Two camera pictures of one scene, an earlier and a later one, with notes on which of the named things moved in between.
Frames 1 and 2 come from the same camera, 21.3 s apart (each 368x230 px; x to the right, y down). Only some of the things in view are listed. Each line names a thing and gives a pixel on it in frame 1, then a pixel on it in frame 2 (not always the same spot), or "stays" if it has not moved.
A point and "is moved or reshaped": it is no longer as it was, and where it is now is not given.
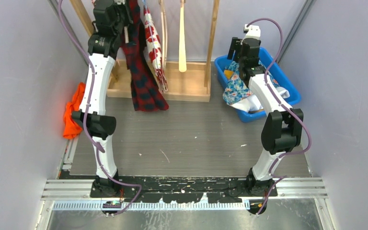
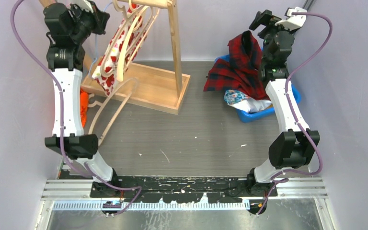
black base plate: [129, 189] stays
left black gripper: [120, 6] to [101, 17]
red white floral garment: [153, 49] to [127, 42]
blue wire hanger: [144, 2] is moved or reshaped
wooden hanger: [182, 62] to [144, 34]
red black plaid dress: [147, 92] to [242, 72]
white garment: [250, 104] stays
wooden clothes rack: [185, 82] to [160, 85]
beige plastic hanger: [164, 60] to [106, 72]
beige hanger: [127, 40] to [100, 105]
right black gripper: [235, 45] to [265, 18]
